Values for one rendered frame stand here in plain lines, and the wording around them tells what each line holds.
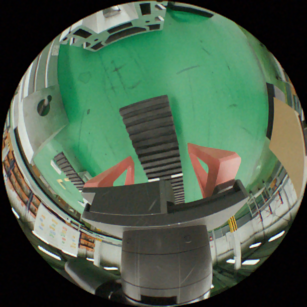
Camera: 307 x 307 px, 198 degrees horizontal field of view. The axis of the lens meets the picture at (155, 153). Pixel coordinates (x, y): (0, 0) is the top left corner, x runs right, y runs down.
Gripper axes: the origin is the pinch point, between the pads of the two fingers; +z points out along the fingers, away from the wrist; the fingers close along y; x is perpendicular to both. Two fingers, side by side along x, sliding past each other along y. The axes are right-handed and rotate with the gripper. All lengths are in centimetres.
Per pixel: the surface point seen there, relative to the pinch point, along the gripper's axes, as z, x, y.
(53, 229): -52, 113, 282
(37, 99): -2.7, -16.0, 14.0
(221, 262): -363, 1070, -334
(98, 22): -1.5, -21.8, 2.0
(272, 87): 3.6, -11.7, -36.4
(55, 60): 2.1, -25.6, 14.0
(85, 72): 3.1, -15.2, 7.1
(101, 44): 2.7, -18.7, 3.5
